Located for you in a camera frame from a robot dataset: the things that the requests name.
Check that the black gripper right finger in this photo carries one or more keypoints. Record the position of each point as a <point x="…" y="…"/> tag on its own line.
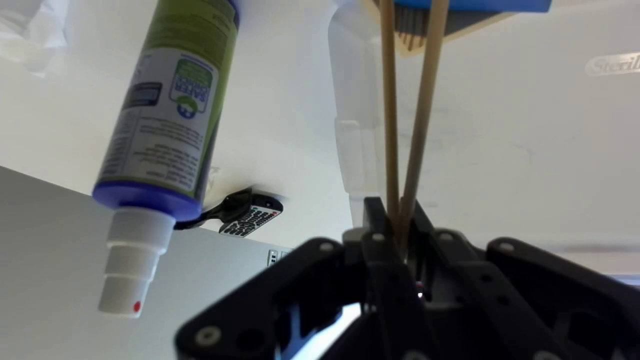
<point x="520" y="301"/>

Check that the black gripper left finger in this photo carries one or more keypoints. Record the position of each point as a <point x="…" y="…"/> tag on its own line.
<point x="293" y="301"/>

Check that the wooden chopstick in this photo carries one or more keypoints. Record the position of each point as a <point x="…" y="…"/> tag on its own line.
<point x="390" y="120"/>
<point x="420" y="120"/>

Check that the clear plastic bottle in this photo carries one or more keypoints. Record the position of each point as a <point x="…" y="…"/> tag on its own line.
<point x="520" y="146"/>

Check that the spray bottle with blue collar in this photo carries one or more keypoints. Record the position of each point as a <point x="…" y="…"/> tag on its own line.
<point x="167" y="132"/>

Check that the large blue block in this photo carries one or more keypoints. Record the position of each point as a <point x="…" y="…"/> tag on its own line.
<point x="480" y="5"/>

